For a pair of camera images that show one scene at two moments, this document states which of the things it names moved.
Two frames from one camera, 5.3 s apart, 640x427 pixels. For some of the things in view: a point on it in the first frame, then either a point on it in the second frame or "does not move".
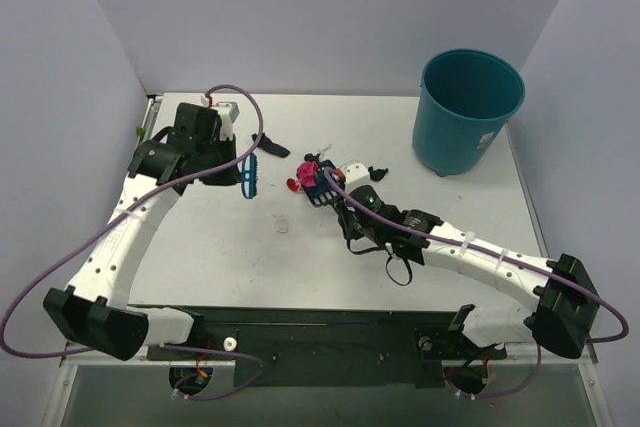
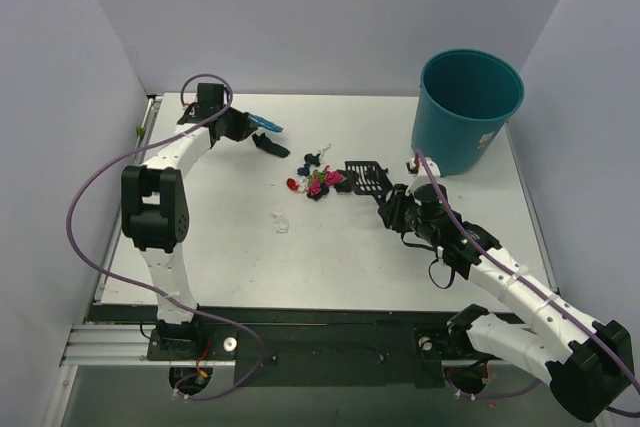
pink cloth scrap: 307,172 to 315,189
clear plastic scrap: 281,224 does not move
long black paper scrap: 271,146 does not move
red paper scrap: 292,185 does not move
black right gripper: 329,187 to 391,203
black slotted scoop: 323,193 to 368,178
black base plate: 332,346 does not move
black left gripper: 226,167 to 245,123
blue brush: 249,170 to 261,122
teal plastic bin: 465,97 does not move
